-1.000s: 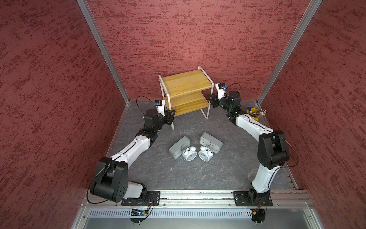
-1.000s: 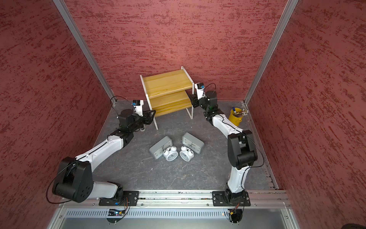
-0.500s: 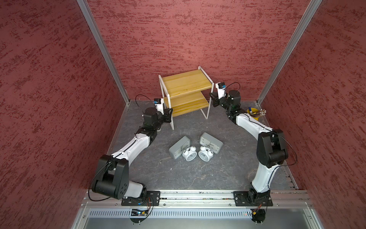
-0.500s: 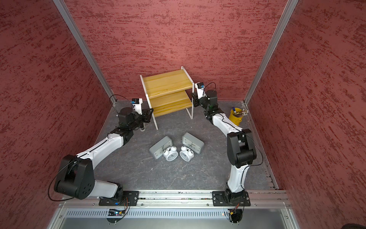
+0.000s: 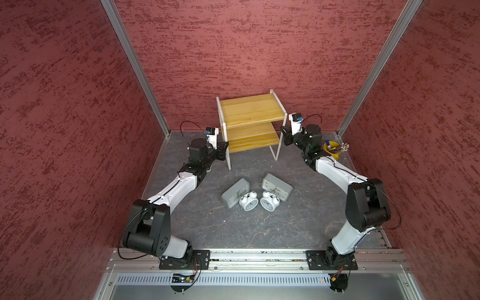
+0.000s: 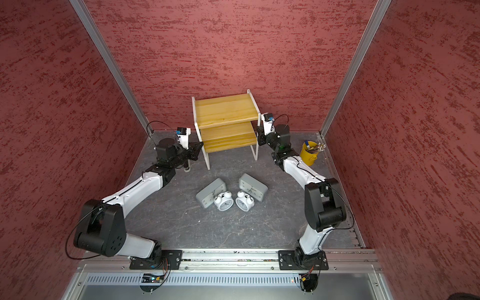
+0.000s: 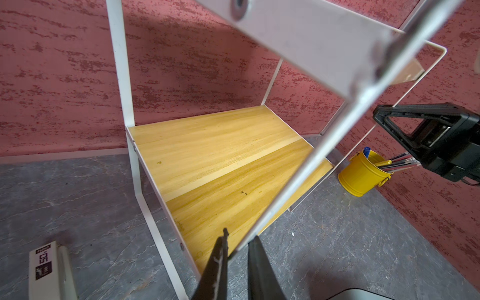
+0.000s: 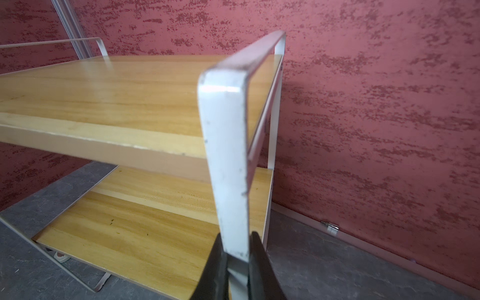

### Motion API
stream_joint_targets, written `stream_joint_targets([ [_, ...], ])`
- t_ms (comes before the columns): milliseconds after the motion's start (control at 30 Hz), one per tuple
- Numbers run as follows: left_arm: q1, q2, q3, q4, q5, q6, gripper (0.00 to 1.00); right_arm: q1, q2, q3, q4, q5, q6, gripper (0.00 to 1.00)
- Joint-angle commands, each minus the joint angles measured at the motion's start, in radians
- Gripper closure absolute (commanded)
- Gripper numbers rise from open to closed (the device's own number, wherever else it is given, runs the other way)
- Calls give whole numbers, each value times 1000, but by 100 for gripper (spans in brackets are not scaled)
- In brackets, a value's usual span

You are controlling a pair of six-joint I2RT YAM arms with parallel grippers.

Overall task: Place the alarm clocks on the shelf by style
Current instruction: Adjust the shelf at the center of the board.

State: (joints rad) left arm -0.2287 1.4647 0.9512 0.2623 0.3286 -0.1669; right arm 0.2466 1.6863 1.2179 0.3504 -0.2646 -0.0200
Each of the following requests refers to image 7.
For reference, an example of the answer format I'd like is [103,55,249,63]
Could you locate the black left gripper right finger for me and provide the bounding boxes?
[247,236,286,300]

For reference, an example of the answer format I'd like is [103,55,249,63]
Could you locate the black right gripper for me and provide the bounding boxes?
[373,104,480,184]

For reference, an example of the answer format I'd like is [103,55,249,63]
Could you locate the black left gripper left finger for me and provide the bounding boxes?
[192,228,229,300]

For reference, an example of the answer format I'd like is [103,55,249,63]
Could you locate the grey rectangular alarm clock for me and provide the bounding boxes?
[327,288,393,300]

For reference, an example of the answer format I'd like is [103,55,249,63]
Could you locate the white wooden two-tier shelf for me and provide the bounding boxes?
[106,1,460,300]

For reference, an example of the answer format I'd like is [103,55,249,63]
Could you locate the pens in bucket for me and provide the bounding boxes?
[367,151,421,174]

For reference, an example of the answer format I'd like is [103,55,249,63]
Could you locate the yellow pen bucket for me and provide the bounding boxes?
[338,151,391,197]

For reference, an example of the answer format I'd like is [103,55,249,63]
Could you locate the beige black stapler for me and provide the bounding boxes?
[28,241,78,300]

